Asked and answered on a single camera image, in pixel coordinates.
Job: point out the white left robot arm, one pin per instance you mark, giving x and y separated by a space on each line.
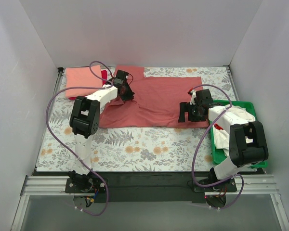
85 119

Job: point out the folded crimson red t shirt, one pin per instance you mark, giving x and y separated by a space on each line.
103 74

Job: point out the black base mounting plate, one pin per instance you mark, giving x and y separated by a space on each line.
143 187

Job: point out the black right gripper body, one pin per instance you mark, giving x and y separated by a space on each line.
183 112

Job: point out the floral patterned table mat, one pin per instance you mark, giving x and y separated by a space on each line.
136 149

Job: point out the folded salmon pink t shirt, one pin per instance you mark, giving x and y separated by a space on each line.
82 81

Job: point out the dusty rose t shirt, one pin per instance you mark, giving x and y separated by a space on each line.
156 102

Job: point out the white t shirt red print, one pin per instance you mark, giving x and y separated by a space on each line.
221 137

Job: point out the green plastic tray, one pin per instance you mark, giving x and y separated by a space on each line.
218 155

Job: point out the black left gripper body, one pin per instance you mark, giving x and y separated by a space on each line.
128 94

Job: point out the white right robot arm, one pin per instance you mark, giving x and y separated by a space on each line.
247 141

